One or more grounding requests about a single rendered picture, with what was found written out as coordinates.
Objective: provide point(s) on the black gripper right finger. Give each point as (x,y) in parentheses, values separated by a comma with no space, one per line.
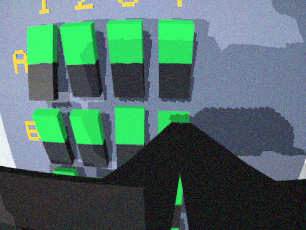
(223,193)

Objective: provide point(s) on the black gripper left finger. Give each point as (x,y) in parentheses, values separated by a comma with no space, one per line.
(140,195)

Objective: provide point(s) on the grey-blue switch panel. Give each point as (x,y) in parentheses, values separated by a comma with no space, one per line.
(86,84)

